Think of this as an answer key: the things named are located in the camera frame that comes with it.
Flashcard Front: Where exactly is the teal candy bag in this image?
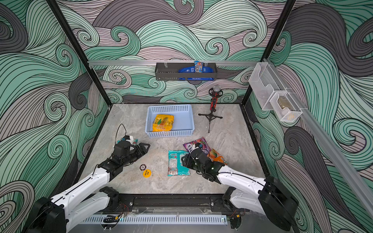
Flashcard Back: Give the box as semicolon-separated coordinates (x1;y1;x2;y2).
168;150;190;176

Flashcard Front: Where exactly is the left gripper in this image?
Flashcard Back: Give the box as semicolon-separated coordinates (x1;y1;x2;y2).
121;143;150;168

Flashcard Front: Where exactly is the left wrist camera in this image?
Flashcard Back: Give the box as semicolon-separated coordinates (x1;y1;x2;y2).
122;136;138;145

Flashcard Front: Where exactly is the white slotted cable duct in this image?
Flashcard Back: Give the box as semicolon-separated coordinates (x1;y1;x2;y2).
81;214;228;225

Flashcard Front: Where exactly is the yellow round sticker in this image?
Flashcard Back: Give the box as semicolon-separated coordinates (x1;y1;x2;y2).
143;169;152;178

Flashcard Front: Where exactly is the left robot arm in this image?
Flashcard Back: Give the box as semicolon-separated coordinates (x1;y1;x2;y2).
22;137;150;233

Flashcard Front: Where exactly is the black wall shelf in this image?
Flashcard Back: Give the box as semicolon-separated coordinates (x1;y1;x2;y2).
155;61;218;81

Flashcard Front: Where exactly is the orange candy bag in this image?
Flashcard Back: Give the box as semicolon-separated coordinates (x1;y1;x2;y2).
207;149;228;165

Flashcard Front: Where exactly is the aluminium rail back wall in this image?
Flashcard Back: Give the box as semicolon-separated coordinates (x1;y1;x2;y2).
88;59;259;67

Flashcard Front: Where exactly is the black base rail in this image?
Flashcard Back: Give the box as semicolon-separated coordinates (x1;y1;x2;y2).
119;194;235;212

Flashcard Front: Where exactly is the light blue plastic basket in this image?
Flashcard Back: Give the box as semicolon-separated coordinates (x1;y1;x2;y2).
145;104;195;138

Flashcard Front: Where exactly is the purple Fox's berries bag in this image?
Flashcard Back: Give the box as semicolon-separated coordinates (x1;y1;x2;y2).
183;137;211;154

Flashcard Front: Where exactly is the aluminium rail wall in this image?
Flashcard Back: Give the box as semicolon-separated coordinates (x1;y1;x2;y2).
88;59;259;67
263;58;373;216

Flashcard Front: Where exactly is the aluminium rail right wall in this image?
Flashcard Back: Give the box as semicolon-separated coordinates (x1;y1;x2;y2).
263;58;373;216

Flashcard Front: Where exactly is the blue packet on shelf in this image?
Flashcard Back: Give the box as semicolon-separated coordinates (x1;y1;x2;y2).
178;61;214;81

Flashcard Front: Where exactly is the yellow candy bag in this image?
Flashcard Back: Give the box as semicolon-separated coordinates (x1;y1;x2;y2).
152;114;174;132

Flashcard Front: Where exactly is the small clear wall bin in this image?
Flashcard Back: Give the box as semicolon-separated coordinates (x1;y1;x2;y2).
270;91;302;123

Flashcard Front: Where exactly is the red black mini tripod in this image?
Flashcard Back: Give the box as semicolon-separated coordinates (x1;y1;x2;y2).
198;85;223;133

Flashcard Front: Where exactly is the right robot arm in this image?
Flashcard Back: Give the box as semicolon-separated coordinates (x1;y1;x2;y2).
181;147;300;233

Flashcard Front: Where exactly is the clear plastic wall bin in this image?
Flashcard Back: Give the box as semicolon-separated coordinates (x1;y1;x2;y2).
249;62;285;111

